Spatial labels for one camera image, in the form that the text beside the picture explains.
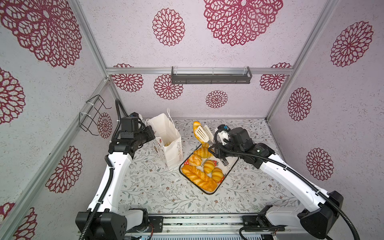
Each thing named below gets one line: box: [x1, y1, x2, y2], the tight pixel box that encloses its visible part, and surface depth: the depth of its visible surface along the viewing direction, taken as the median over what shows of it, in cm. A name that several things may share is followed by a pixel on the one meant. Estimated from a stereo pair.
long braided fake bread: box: [181, 165, 218, 192], surface depth 87 cm
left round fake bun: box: [188, 153, 202, 167], surface depth 94 cm
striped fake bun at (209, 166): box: [203, 159, 216, 174], surface depth 92 cm
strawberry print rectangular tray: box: [179, 143, 239, 195], surface depth 90 cm
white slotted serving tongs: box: [195, 125, 214, 148], surface depth 76 cm
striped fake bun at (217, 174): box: [211, 167, 224, 183], surface depth 90 cm
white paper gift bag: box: [145, 108, 184, 170], surface depth 86 cm
